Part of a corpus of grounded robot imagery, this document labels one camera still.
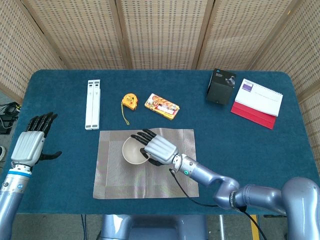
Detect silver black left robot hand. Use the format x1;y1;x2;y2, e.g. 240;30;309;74
10;111;63;168

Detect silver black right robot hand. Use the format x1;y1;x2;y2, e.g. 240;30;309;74
130;128;180;167

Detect beige bowl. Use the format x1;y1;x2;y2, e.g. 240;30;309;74
121;136;152;165

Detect grey woven placemat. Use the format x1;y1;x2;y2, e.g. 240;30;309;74
92;128;200;200

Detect yellow food package box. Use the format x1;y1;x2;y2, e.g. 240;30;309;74
144;93;181;121

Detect yellow tape measure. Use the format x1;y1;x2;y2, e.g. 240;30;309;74
121;93;139;127

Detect blue felt table cover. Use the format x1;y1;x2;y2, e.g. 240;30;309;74
0;69;320;215

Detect white folding laptop stand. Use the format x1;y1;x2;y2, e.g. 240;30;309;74
84;79;101;131

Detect blue-grey robot torso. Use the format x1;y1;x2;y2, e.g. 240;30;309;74
96;214;208;240

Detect black cube box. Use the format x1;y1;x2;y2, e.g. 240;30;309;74
206;68;237;105

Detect metal table leg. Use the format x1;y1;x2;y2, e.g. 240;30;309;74
219;214;225;240

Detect white and red desk calendar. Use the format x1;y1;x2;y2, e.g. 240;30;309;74
230;78;284;130

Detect woven wooden folding screen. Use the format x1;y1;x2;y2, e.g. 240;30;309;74
0;0;320;176

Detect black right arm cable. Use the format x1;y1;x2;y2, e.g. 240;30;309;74
169;168;268;240

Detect black cables and adapter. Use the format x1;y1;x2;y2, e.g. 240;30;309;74
0;102;22;135

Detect black cables under table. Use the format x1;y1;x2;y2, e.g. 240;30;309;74
80;214;88;240

